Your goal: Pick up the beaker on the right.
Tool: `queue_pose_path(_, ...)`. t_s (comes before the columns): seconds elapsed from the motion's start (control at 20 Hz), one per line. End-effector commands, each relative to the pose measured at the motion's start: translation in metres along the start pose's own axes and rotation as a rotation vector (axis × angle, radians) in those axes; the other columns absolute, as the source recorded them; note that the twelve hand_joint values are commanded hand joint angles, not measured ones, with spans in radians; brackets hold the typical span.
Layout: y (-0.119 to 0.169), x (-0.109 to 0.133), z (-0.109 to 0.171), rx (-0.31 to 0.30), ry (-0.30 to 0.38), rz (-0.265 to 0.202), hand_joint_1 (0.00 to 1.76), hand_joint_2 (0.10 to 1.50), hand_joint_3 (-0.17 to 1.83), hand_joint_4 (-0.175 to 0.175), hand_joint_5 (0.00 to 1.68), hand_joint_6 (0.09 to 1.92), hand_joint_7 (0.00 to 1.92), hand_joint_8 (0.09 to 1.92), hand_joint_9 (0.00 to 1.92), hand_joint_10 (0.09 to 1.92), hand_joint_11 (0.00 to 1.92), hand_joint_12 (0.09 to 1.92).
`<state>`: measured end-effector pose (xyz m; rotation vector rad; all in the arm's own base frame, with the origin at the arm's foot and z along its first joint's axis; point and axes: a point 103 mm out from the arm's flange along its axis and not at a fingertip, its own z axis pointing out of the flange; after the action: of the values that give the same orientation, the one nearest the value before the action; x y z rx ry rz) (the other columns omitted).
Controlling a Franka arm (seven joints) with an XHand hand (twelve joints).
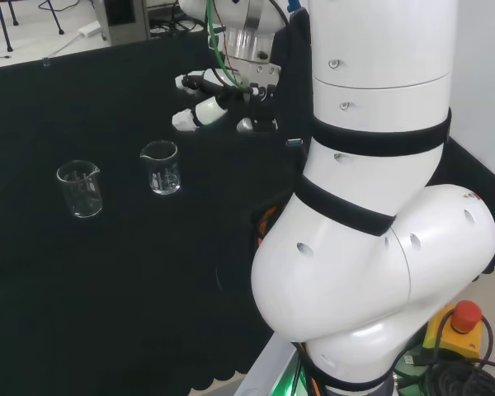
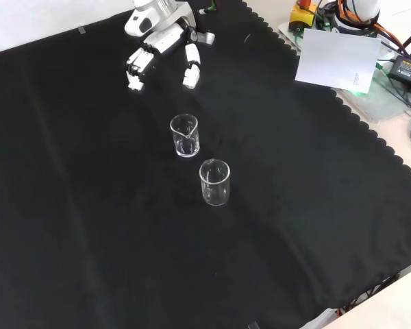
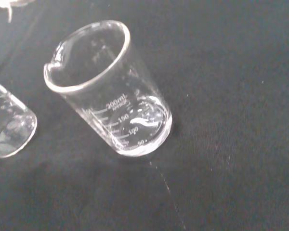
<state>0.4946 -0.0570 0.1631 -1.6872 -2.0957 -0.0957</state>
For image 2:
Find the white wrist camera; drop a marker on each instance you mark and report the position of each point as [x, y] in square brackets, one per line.
[137, 21]

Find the clear glass beaker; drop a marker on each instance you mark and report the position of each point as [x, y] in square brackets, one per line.
[186, 147]
[215, 197]

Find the yellow stop button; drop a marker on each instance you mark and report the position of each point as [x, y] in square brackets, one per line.
[303, 17]

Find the black power adapter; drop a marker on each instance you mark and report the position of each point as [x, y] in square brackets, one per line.
[407, 72]

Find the clear cloth clip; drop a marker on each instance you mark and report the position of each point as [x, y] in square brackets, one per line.
[252, 325]
[82, 30]

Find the white paper sheet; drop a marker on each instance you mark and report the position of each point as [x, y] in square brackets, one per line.
[339, 58]

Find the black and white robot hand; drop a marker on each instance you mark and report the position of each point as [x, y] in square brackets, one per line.
[166, 37]

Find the black bench cloth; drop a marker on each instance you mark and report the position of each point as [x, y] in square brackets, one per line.
[123, 205]

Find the pale base plate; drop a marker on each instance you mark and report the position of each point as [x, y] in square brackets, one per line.
[380, 103]

